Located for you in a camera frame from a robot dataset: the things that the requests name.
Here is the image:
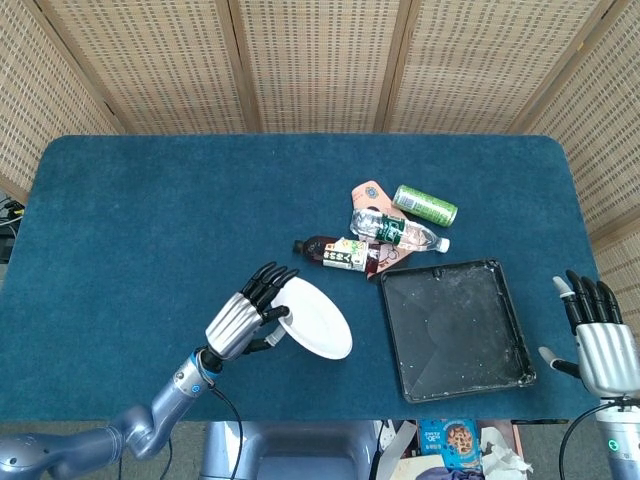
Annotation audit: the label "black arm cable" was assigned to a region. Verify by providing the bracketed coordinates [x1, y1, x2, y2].
[558, 403, 624, 480]
[212, 387, 245, 480]

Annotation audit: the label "pink snack packet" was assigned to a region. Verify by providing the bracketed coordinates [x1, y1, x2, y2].
[350, 180, 414, 279]

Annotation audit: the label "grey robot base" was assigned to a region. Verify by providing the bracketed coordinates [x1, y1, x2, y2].
[198, 420, 384, 480]

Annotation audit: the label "black cables by screen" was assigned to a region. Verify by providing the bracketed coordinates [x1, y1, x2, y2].
[0, 195, 25, 264]

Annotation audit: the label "woven folding screen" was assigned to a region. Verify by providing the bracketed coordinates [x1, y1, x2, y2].
[0, 0, 640, 301]

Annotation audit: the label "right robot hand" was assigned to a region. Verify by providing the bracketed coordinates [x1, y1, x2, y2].
[538, 270, 637, 401]

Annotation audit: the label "crumpled white paper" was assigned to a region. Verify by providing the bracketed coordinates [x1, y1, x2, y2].
[478, 424, 534, 480]

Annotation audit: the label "green drink can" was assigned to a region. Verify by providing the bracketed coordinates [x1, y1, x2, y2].
[391, 184, 459, 228]

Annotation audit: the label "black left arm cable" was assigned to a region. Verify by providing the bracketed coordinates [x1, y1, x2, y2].
[212, 387, 245, 480]

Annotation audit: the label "blue cookie box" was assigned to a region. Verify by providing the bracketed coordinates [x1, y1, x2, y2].
[416, 418, 484, 474]

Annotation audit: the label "white round plate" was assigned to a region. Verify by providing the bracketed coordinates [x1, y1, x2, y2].
[271, 276, 354, 361]

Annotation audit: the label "clear plastic water bottle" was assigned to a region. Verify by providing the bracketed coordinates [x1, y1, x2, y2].
[349, 208, 451, 254]

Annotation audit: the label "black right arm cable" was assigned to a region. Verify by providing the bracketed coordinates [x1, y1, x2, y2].
[558, 403, 624, 480]

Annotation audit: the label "white ribbon strip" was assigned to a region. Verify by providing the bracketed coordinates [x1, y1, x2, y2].
[374, 420, 418, 480]

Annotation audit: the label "dark tea bottle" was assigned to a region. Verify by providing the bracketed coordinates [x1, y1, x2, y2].
[292, 235, 396, 276]

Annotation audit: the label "black rectangular tray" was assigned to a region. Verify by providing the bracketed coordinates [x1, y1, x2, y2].
[379, 257, 538, 404]

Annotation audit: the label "blue table mat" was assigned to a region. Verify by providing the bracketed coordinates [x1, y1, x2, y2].
[0, 133, 609, 424]

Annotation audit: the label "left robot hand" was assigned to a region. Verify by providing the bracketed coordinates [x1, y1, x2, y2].
[204, 261, 300, 361]

